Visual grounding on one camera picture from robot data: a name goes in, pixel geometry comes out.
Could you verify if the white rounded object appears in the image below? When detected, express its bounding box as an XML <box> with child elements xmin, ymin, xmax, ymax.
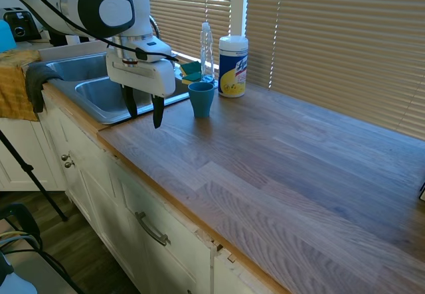
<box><xmin>0</xmin><ymin>253</ymin><xmax>38</xmax><ymax>294</ymax></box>

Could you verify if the stainless steel double sink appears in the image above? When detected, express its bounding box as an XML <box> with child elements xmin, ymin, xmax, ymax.
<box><xmin>42</xmin><ymin>50</ymin><xmax>220</xmax><ymax>125</ymax></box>

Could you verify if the narrow beige window blind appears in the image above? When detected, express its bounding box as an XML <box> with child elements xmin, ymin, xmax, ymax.
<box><xmin>144</xmin><ymin>0</ymin><xmax>234</xmax><ymax>66</ymax></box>

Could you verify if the white kitchen cabinet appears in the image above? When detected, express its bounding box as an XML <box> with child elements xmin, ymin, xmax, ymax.
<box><xmin>0</xmin><ymin>84</ymin><xmax>288</xmax><ymax>294</ymax></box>

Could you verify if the white window frame post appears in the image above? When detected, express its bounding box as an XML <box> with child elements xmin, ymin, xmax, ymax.
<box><xmin>230</xmin><ymin>0</ymin><xmax>250</xmax><ymax>38</ymax></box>

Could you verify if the yellow cloth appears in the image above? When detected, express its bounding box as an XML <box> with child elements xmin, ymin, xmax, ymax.
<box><xmin>0</xmin><ymin>49</ymin><xmax>43</xmax><ymax>123</ymax></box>

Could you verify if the wide beige window blind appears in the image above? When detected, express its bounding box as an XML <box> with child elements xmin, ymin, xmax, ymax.
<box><xmin>246</xmin><ymin>0</ymin><xmax>425</xmax><ymax>141</ymax></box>

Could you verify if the blue plastic container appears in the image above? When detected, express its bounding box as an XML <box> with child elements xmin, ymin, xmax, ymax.
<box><xmin>0</xmin><ymin>19</ymin><xmax>18</xmax><ymax>53</ymax></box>

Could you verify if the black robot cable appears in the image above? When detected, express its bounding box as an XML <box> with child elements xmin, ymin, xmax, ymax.
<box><xmin>0</xmin><ymin>0</ymin><xmax>181</xmax><ymax>64</ymax></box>

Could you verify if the black floor cable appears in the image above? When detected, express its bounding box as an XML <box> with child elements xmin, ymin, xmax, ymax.
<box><xmin>0</xmin><ymin>203</ymin><xmax>86</xmax><ymax>294</ymax></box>

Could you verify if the black toaster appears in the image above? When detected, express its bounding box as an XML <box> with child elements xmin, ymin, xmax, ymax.
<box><xmin>1</xmin><ymin>7</ymin><xmax>43</xmax><ymax>42</ymax></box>

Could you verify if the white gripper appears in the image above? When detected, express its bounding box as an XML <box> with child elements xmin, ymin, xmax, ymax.
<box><xmin>106</xmin><ymin>52</ymin><xmax>177</xmax><ymax>129</ymax></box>

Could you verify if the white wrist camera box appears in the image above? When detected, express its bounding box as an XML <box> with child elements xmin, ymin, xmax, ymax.
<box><xmin>132</xmin><ymin>37</ymin><xmax>174</xmax><ymax>64</ymax></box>

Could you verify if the metal drawer handle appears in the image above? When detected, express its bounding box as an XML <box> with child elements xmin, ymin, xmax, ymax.
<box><xmin>133</xmin><ymin>211</ymin><xmax>172</xmax><ymax>247</ymax></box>

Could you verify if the clear dish soap bottle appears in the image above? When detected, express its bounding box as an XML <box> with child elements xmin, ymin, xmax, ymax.
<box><xmin>199</xmin><ymin>21</ymin><xmax>215</xmax><ymax>84</ymax></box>

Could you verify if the black tripod leg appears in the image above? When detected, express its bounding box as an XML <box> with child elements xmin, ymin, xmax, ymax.
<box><xmin>0</xmin><ymin>129</ymin><xmax>69</xmax><ymax>222</ymax></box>

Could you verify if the blue mug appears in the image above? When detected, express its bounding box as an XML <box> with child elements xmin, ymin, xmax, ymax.
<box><xmin>187</xmin><ymin>81</ymin><xmax>216</xmax><ymax>119</ymax></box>

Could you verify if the yellow and green sponge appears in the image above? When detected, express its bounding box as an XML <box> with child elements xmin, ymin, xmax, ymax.
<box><xmin>181</xmin><ymin>72</ymin><xmax>202</xmax><ymax>87</ymax></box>

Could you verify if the Lysol wipes canister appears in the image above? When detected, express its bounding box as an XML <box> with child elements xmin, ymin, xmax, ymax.
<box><xmin>218</xmin><ymin>35</ymin><xmax>250</xmax><ymax>99</ymax></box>

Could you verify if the chrome faucet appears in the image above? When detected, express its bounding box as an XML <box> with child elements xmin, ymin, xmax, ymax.
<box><xmin>149</xmin><ymin>15</ymin><xmax>161</xmax><ymax>41</ymax></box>

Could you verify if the grey towel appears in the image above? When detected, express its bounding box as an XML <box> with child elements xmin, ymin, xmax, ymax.
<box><xmin>25</xmin><ymin>62</ymin><xmax>64</xmax><ymax>114</ymax></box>

